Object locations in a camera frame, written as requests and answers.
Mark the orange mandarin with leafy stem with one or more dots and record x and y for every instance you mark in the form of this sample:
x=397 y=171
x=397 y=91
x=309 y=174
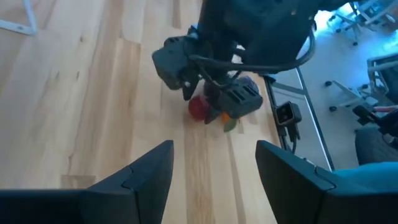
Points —
x=230 y=125

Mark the red pomegranate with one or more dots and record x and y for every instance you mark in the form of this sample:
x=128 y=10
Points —
x=198 y=107

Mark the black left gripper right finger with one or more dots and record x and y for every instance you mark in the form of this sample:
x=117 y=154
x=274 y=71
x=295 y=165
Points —
x=311 y=199

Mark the white chair base with castors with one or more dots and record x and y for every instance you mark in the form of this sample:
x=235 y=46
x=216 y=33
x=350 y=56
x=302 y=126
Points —
x=357 y=15
x=345 y=90

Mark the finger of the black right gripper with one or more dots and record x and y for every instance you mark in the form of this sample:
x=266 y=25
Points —
x=239 y=99
x=174 y=62

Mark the white small shelf table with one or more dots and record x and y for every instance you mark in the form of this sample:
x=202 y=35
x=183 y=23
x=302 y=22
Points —
x=29 y=18

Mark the grey upholstered seat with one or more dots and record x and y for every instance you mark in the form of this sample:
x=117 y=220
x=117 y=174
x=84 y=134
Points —
x=373 y=149

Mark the person's hand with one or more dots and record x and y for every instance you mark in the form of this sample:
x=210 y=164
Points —
x=387 y=109

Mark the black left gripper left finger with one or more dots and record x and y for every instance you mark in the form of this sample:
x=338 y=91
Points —
x=93 y=205

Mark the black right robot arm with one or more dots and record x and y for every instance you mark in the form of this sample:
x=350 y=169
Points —
x=264 y=25

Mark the grey metal frame bar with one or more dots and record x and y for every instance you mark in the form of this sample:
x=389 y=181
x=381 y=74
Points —
x=314 y=118

